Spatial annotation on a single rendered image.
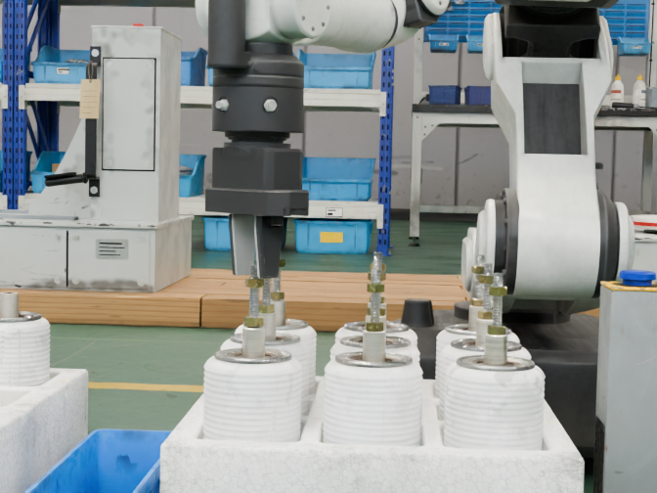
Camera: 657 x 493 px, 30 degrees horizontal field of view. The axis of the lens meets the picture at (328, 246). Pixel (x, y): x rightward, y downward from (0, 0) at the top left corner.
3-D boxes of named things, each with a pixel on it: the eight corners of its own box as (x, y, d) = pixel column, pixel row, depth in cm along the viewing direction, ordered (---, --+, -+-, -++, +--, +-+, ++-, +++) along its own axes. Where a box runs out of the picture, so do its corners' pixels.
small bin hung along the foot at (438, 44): (428, 53, 713) (428, 35, 712) (458, 53, 712) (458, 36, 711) (428, 50, 692) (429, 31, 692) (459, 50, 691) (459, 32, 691)
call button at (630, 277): (615, 287, 139) (616, 268, 139) (651, 288, 139) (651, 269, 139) (622, 291, 135) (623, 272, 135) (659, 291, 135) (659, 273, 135)
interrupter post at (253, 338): (236, 359, 120) (237, 326, 120) (257, 357, 122) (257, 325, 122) (248, 363, 118) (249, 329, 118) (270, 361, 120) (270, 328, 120)
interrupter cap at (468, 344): (436, 346, 132) (436, 339, 132) (494, 342, 136) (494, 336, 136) (477, 356, 126) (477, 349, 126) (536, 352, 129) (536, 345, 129)
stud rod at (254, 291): (246, 341, 120) (248, 265, 119) (250, 340, 121) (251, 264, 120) (256, 342, 119) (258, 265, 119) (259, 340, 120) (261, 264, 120)
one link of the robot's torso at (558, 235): (484, 314, 166) (481, 52, 191) (615, 318, 165) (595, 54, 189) (492, 254, 153) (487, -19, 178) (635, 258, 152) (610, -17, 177)
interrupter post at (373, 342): (390, 364, 120) (391, 330, 120) (378, 367, 118) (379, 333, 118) (368, 361, 121) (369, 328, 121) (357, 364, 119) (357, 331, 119)
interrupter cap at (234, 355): (200, 357, 121) (200, 350, 121) (265, 352, 125) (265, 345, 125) (240, 369, 115) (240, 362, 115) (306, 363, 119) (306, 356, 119)
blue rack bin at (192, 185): (135, 193, 645) (135, 153, 643) (206, 195, 643) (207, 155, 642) (114, 196, 595) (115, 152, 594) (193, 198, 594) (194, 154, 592)
